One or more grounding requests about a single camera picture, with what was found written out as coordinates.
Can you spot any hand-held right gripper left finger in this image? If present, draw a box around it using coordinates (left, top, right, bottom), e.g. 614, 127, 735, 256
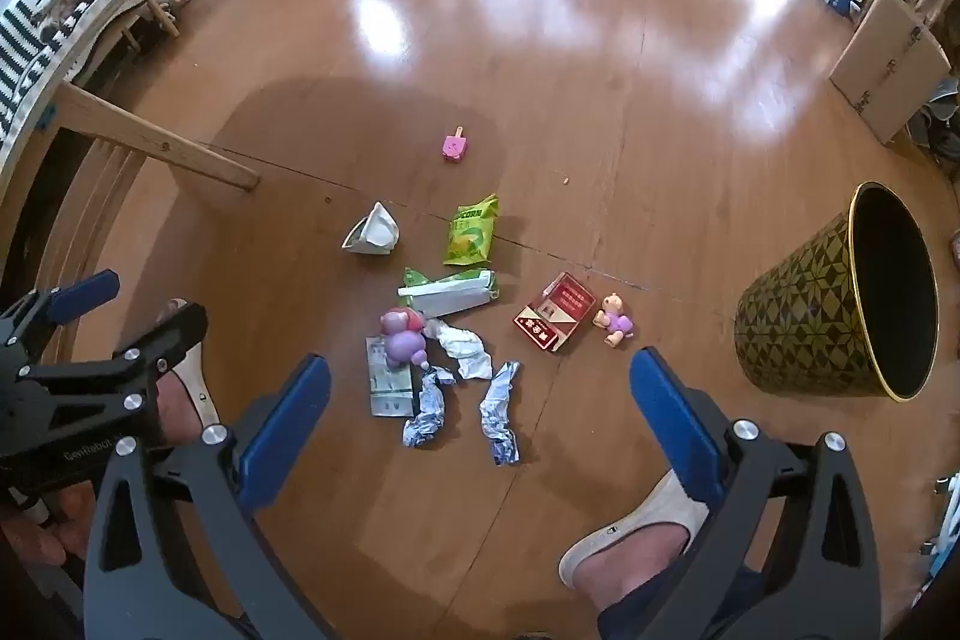
82, 353, 332, 640

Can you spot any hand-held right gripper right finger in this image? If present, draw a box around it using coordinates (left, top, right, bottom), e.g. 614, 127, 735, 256
628, 346, 895, 640

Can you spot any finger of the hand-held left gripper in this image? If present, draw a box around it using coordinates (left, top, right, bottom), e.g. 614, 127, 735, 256
0, 269, 122, 378
16, 301, 210, 447

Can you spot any silver foil wrapper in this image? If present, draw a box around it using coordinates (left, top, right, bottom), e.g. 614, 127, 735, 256
480, 361, 522, 466
402, 365, 457, 450

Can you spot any gold patterned waste bin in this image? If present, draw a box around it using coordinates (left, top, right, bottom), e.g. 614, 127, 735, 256
733, 181, 940, 402

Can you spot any white carton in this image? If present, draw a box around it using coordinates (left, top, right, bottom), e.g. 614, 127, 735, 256
342, 201, 400, 256

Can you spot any person's left hand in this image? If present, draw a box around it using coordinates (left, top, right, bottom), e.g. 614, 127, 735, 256
0, 484, 102, 567

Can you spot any person's left foot in slipper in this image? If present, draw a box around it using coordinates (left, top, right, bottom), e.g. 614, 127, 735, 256
150, 299, 222, 450

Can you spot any person's foot in slipper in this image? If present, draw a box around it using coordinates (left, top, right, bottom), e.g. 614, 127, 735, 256
150, 299, 222, 450
559, 469, 712, 611

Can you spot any white green paper leaflet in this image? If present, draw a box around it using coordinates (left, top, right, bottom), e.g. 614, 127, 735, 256
366, 335, 421, 418

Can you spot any small doll purple outfit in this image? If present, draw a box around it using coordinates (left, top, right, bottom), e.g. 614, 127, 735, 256
592, 293, 637, 348

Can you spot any person's right foot in slipper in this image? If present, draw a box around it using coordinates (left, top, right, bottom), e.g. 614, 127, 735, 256
559, 469, 712, 611

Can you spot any pink purple toy figure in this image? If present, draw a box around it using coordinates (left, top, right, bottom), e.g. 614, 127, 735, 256
379, 307, 430, 371

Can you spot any red cigarette box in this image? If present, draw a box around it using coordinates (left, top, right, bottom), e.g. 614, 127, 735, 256
513, 271, 597, 354

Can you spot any person's right leg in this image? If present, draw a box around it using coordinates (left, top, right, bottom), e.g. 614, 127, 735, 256
596, 561, 758, 640

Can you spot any crumpled white paper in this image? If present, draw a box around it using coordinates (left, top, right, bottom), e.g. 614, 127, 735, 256
427, 319, 494, 381

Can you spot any green white tissue pack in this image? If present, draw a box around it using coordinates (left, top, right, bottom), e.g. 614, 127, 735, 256
397, 266, 500, 319

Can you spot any green snack packet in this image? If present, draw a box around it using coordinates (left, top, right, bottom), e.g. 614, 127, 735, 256
442, 194, 500, 268

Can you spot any grey foam mat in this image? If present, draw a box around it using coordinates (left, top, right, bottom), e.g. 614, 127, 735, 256
910, 77, 960, 163

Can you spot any brown cardboard box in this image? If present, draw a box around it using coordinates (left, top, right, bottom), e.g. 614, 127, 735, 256
829, 0, 952, 145

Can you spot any wooden sofa frame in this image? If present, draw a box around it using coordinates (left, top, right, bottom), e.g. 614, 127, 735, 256
0, 0, 260, 371

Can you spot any white metal frame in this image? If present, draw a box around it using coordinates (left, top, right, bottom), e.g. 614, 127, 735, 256
919, 471, 960, 560

